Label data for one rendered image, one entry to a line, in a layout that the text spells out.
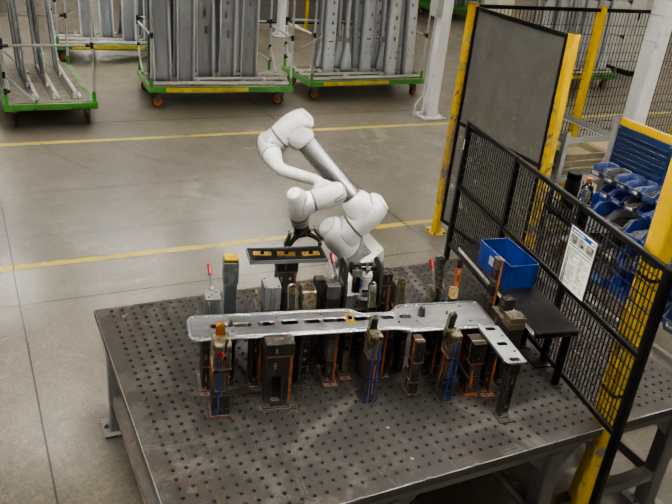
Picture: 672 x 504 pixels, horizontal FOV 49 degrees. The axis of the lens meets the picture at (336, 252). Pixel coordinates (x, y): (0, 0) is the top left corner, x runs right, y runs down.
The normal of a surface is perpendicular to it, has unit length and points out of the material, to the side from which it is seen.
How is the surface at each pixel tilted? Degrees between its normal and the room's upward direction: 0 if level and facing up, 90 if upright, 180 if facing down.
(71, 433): 0
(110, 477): 0
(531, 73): 90
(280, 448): 0
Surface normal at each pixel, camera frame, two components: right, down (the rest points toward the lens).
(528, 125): -0.90, 0.14
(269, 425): 0.09, -0.89
